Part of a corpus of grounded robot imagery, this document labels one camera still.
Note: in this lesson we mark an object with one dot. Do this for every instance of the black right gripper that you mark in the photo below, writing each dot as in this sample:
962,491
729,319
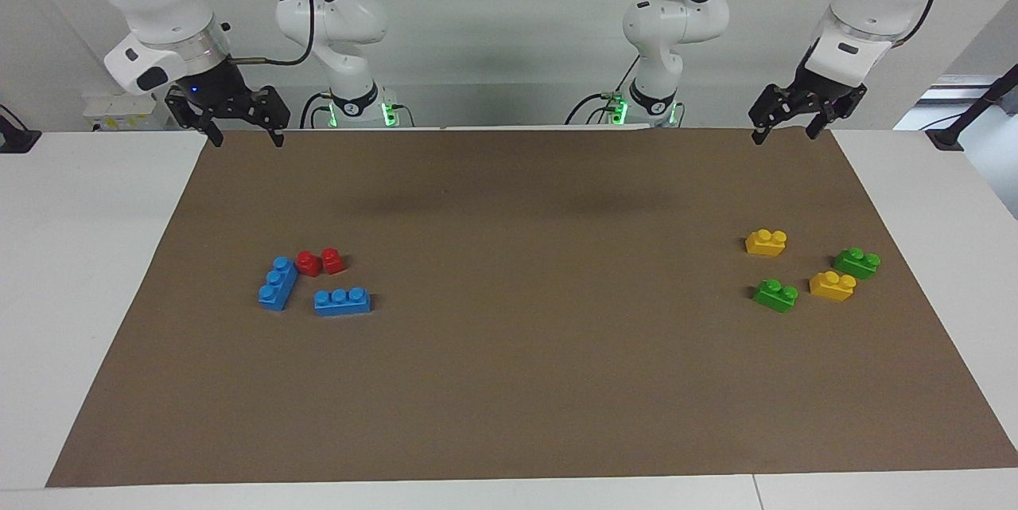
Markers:
215,92

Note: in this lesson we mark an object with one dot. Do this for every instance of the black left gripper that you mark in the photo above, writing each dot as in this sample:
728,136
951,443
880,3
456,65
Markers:
827,88

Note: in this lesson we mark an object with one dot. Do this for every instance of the green two-stud brick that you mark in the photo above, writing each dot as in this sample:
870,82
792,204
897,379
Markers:
775,297
856,264

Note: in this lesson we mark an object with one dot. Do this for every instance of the blue three-stud brick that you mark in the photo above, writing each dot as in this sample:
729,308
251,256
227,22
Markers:
277,286
341,303

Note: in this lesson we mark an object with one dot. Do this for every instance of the beige power strip box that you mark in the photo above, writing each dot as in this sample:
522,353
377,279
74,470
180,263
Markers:
119,110

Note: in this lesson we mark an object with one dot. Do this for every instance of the yellow two-stud brick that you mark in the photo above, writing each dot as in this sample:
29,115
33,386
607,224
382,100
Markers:
833,287
766,243

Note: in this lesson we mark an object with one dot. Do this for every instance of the red one-stud brick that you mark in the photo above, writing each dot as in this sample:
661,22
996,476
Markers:
308,264
333,262

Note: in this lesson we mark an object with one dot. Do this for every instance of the black table clamp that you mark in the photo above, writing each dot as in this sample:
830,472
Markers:
17,138

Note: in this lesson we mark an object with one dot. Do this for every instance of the brown table mat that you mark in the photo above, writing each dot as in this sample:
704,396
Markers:
517,351

